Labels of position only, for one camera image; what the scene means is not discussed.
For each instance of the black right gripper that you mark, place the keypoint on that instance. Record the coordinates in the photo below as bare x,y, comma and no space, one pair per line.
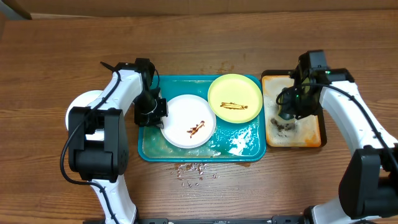
289,107

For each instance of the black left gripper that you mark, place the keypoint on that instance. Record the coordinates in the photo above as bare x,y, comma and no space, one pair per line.
157,120

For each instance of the green yellow sponge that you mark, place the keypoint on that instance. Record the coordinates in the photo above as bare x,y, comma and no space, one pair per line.
285,115

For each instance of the white plate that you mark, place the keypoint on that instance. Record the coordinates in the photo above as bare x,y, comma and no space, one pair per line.
84,100
190,122

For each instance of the white plate front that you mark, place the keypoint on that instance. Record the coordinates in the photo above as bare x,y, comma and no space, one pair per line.
84,100

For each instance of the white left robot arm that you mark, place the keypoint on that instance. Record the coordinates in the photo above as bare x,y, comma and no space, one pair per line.
96,152

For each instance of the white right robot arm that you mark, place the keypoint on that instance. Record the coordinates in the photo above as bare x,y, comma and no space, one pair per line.
368,189

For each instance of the orange soapy tray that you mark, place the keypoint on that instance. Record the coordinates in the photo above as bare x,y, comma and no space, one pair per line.
307,132

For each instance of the teal plastic tray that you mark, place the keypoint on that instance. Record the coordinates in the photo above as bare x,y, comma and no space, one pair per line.
244,142

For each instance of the yellow-green plate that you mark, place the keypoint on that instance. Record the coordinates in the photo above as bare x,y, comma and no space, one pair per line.
235,98

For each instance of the cardboard back panel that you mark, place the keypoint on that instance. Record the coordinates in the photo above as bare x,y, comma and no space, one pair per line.
116,8

